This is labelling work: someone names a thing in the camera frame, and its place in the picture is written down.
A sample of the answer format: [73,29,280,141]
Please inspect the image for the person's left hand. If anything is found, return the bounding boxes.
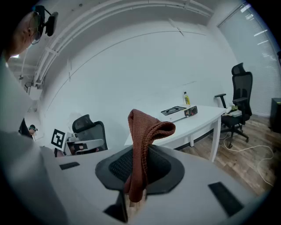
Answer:
[70,144,99,156]

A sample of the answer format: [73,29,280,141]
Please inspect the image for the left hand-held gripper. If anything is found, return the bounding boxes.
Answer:
[50,128,104,158]

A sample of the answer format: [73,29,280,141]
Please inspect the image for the black head-mounted camera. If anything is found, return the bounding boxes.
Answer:
[35,4,59,37]

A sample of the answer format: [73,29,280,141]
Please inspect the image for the black office chair with headrest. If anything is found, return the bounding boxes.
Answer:
[214,62,253,148]

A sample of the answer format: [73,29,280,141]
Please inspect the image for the black mesh office chair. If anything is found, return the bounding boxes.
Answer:
[72,114,108,152]

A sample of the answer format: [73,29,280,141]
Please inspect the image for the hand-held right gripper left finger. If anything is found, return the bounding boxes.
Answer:
[56,145,133,225]

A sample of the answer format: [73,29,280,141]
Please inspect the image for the person's head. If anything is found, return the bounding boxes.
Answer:
[4,11,42,63]

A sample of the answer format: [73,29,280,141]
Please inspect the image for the eyeglasses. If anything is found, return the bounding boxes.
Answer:
[29,12,42,46]

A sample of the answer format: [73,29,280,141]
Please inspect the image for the white portable gas stove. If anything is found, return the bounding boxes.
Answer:
[160,105,198,123]

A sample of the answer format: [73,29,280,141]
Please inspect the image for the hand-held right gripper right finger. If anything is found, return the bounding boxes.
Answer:
[131,144,263,225]

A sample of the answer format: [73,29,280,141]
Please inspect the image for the black box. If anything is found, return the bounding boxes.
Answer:
[269,98,281,134]

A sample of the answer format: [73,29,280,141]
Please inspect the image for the white ceiling pipes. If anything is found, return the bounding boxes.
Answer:
[32,0,215,88]

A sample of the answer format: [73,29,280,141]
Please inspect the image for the brown knitted cloth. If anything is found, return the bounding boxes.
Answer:
[123,109,176,203]

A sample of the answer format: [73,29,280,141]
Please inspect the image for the white floor cable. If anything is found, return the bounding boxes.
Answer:
[223,131,276,187]

